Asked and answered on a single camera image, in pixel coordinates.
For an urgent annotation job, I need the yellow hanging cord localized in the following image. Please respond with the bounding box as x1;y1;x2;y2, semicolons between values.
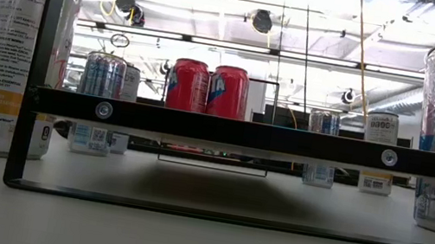
337;0;389;128

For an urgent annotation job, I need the black hanging cord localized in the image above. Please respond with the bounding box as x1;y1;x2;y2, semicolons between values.
285;0;326;116

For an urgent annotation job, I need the black aluminium table frame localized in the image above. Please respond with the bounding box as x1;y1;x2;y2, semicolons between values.
50;81;425;197

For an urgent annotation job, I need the white Celsius can black lid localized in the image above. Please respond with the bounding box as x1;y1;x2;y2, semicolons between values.
109;61;144;157
355;109;404;197
0;0;83;167

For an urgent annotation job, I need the black computer case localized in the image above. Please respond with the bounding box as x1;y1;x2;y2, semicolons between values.
261;102;312;132

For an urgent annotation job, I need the red orange Fanta can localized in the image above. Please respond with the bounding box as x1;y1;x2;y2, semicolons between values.
204;62;253;121
163;55;214;115

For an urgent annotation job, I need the wooden tray board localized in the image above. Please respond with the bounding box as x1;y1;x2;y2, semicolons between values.
1;0;435;244

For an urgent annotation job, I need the black ceiling cord reel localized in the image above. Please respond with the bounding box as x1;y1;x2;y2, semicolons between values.
157;59;173;77
249;8;276;36
339;87;358;106
112;0;137;14

